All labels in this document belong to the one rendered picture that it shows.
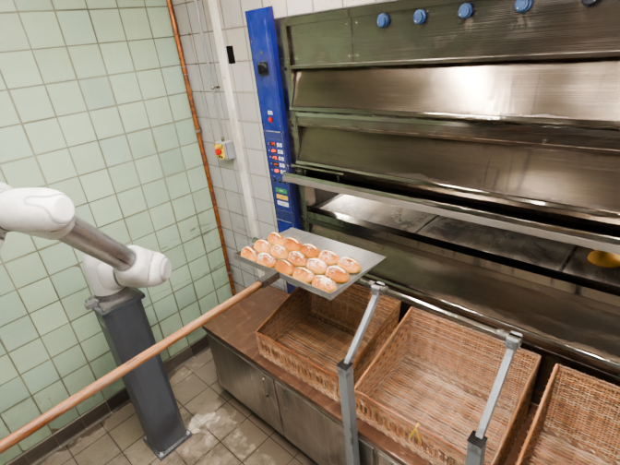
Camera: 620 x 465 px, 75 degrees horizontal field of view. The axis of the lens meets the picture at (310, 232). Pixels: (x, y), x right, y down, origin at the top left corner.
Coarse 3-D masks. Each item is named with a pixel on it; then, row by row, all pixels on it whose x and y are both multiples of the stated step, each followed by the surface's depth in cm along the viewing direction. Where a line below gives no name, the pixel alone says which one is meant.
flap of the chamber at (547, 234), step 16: (320, 176) 200; (336, 192) 177; (352, 192) 171; (400, 192) 170; (416, 192) 171; (416, 208) 152; (432, 208) 147; (480, 208) 148; (496, 208) 149; (496, 224) 133; (512, 224) 129; (560, 224) 130; (576, 224) 131; (560, 240) 121; (576, 240) 118; (592, 240) 116
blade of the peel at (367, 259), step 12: (300, 240) 188; (312, 240) 187; (324, 240) 186; (240, 252) 180; (336, 252) 175; (348, 252) 174; (360, 252) 172; (372, 252) 171; (252, 264) 171; (360, 264) 164; (372, 264) 163; (288, 276) 156; (360, 276) 155; (312, 288) 149
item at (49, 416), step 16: (256, 288) 152; (224, 304) 143; (208, 320) 138; (176, 336) 131; (144, 352) 124; (128, 368) 120; (96, 384) 115; (64, 400) 110; (80, 400) 112; (48, 416) 106; (16, 432) 102; (32, 432) 104; (0, 448) 99
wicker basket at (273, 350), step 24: (360, 288) 207; (288, 312) 218; (312, 312) 233; (336, 312) 220; (384, 312) 199; (264, 336) 198; (288, 336) 218; (312, 336) 216; (336, 336) 215; (384, 336) 189; (288, 360) 202; (312, 360) 200; (336, 360) 199; (360, 360) 176; (312, 384) 186; (336, 384) 172
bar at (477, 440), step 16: (256, 240) 194; (384, 288) 148; (368, 304) 151; (416, 304) 139; (432, 304) 136; (368, 320) 150; (464, 320) 128; (496, 336) 122; (512, 336) 120; (352, 352) 147; (512, 352) 119; (352, 384) 150; (496, 384) 118; (352, 400) 153; (496, 400) 118; (352, 416) 156; (352, 432) 159; (480, 432) 116; (352, 448) 163; (480, 448) 114; (352, 464) 167; (480, 464) 117
